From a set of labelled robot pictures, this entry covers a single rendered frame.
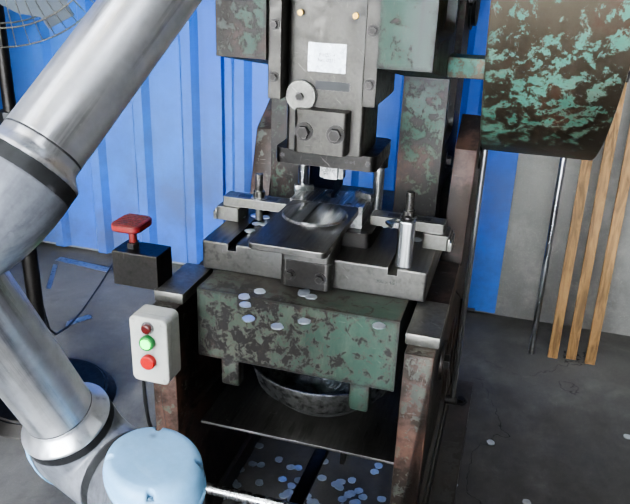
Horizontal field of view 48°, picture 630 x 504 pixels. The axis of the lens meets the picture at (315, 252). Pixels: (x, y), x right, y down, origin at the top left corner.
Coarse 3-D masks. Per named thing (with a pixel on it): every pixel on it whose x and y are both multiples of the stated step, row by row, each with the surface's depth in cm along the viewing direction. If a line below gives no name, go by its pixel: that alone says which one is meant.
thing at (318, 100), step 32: (320, 0) 124; (352, 0) 122; (320, 32) 126; (352, 32) 124; (288, 64) 130; (320, 64) 128; (352, 64) 126; (288, 96) 130; (320, 96) 130; (352, 96) 128; (288, 128) 134; (320, 128) 129; (352, 128) 130
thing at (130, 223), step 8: (128, 216) 136; (136, 216) 136; (144, 216) 136; (112, 224) 132; (120, 224) 132; (128, 224) 132; (136, 224) 132; (144, 224) 133; (120, 232) 132; (128, 232) 131; (136, 232) 131; (136, 240) 136
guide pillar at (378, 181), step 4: (376, 172) 147; (380, 172) 146; (384, 172) 147; (376, 176) 147; (380, 176) 147; (376, 180) 147; (380, 180) 147; (376, 184) 147; (380, 184) 147; (376, 188) 148; (380, 188) 148; (376, 192) 148; (380, 192) 148; (376, 196) 148; (380, 196) 149; (376, 200) 149; (380, 200) 149; (372, 204) 150; (376, 204) 149; (380, 204) 149; (372, 208) 150; (376, 208) 149; (380, 208) 150
